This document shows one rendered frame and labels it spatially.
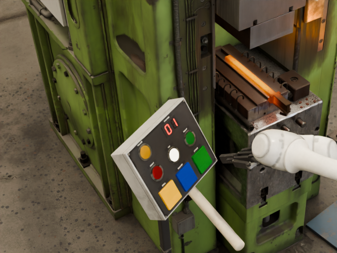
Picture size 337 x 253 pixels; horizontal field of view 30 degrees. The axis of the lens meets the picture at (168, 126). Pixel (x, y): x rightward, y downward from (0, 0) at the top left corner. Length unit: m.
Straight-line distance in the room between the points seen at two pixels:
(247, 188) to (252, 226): 0.29
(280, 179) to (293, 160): 1.05
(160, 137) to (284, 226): 1.22
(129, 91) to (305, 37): 0.80
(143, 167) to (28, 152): 1.93
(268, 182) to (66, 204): 1.27
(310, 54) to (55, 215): 1.63
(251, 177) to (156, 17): 0.86
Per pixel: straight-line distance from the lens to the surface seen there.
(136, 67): 2.52
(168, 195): 2.14
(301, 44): 2.73
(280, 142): 1.78
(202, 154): 2.26
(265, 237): 3.13
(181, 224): 2.87
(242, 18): 2.24
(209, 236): 3.16
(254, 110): 2.53
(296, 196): 3.01
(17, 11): 5.35
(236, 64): 2.71
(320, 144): 1.90
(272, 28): 2.36
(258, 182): 2.74
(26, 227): 3.51
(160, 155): 2.13
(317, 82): 2.94
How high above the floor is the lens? 2.58
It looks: 41 degrees down
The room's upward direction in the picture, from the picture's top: 4 degrees counter-clockwise
